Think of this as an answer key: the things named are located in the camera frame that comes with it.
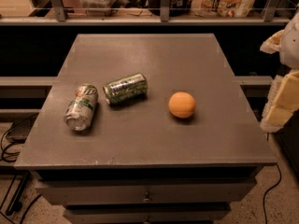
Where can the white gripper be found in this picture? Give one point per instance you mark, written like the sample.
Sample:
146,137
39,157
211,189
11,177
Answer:
290,46

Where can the green soda can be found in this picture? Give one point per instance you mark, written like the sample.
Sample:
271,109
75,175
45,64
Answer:
122,89

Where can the white 7up can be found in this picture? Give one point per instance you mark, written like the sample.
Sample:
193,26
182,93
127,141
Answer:
79,114

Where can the printed snack bag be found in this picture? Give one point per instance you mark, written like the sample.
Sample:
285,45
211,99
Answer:
224,8

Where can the orange ball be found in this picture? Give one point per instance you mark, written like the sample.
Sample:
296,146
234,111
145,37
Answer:
182,105

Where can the grey drawer cabinet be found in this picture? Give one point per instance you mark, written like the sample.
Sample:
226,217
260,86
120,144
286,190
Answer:
193,168

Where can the round drawer knob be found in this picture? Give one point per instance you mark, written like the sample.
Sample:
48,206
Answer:
147,198

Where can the black power adapter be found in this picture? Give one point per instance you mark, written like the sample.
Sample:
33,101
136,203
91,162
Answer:
19,130

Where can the metal shelf rail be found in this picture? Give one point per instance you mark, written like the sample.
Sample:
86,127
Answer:
137,12

